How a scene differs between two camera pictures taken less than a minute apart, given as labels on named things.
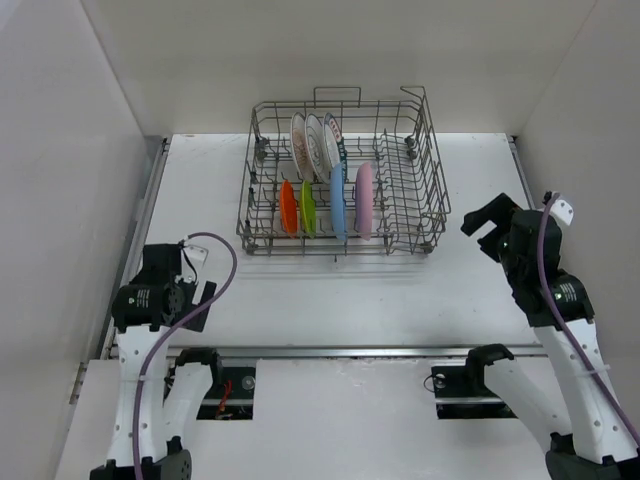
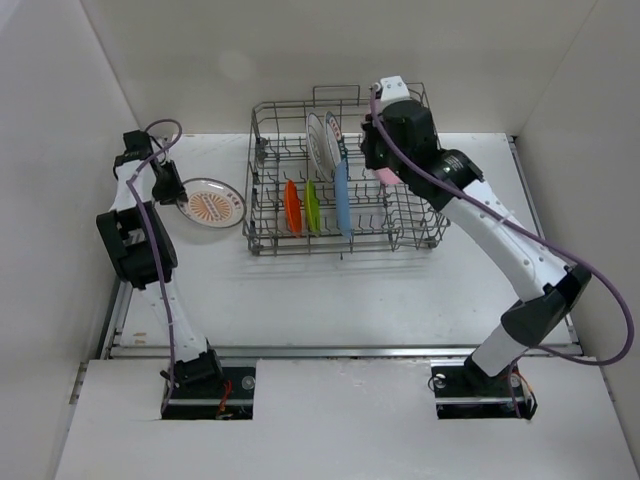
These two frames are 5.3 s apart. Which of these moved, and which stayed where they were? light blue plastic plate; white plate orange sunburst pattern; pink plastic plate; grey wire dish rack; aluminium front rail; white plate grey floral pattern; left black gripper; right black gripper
Moved: left black gripper; light blue plastic plate; white plate orange sunburst pattern; right black gripper; pink plastic plate
Stayed: white plate grey floral pattern; aluminium front rail; grey wire dish rack
